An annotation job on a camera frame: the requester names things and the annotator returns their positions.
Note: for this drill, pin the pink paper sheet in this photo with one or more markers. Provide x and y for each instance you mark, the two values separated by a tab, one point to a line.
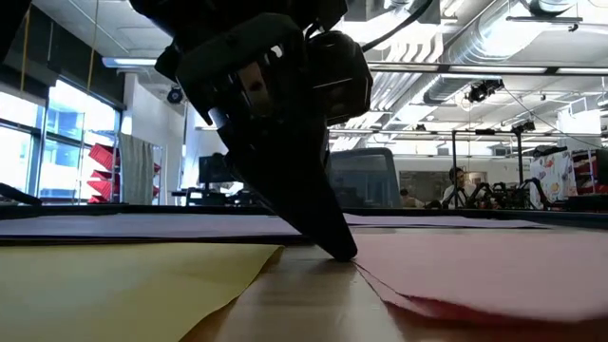
499	271

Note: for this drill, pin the black ceiling spotlight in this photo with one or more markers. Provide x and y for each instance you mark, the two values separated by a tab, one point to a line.
525	126
482	90

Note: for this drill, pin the white patterned cloth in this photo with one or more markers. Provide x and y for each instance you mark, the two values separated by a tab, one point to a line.
553	176

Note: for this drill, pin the red bin shelf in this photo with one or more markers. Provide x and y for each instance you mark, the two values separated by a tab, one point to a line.
589	171

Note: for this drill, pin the silver ventilation duct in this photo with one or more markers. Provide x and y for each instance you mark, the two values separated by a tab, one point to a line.
494	38

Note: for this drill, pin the purple paper sheet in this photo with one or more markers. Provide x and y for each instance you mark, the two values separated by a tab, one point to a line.
451	221

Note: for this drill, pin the black background frame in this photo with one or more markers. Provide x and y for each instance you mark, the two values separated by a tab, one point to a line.
484	131

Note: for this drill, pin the ceiling light panel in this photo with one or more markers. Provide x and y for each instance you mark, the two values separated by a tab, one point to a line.
128	62

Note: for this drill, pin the red storage bin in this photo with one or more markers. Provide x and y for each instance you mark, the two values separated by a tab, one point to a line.
100	190
102	156

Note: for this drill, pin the large window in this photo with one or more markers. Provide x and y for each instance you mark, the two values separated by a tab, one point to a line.
19	157

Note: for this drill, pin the grey hanging cloth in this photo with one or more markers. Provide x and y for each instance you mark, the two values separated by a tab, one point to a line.
137	171

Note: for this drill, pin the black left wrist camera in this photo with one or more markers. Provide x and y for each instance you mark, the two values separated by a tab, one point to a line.
342	71

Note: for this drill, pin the black round ceiling speaker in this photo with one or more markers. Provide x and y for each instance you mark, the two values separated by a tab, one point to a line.
175	95

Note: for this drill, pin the yellow paper sheet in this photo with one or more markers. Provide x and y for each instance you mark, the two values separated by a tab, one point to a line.
119	294

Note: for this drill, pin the black aluminium table frame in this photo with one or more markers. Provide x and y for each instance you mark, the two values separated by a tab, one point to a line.
95	208

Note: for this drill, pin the long ceiling light bar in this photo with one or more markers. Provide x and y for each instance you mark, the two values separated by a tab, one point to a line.
499	70

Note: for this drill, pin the blue paper sheet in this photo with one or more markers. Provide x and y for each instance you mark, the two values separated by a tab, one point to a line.
119	228

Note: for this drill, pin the black background robot arm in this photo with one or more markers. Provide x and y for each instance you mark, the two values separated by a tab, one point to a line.
503	195

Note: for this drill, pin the cluttered background desk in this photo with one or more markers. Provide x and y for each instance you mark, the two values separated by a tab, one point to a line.
204	195

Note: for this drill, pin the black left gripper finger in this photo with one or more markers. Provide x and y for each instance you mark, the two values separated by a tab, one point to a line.
271	171
323	180

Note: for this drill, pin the black background monitor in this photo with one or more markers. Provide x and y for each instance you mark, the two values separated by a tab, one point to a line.
211	168

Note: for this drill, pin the person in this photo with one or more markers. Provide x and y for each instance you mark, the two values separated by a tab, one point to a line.
458	176

